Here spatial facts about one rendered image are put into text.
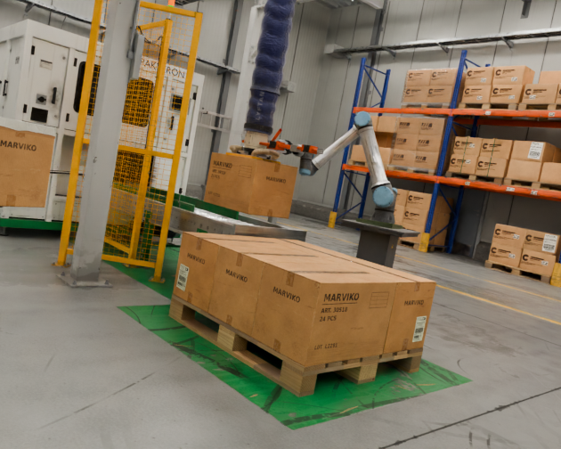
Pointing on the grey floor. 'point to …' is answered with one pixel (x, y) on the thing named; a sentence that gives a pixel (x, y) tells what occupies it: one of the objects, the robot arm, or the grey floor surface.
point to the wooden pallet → (359, 372)
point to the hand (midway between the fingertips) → (279, 145)
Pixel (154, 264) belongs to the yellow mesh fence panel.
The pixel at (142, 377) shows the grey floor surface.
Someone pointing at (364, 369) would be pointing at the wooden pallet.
